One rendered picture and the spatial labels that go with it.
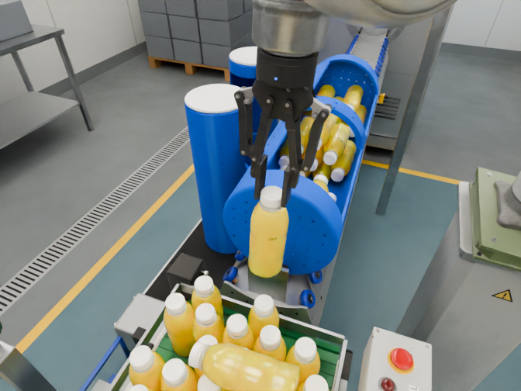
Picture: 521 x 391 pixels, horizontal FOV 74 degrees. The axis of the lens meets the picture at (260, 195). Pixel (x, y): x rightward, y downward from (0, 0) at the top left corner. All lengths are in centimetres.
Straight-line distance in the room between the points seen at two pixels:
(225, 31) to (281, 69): 386
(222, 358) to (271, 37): 47
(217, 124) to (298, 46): 109
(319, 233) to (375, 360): 27
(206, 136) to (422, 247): 157
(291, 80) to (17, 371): 68
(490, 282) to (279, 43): 93
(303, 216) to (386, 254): 162
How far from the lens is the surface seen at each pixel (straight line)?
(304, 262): 87
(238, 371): 61
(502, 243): 105
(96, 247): 247
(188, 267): 90
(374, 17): 24
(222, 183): 166
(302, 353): 68
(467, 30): 588
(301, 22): 41
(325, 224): 76
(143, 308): 103
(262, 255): 62
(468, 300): 123
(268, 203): 55
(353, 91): 145
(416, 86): 210
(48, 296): 235
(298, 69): 43
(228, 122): 149
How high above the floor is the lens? 170
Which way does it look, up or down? 41 degrees down
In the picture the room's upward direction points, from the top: straight up
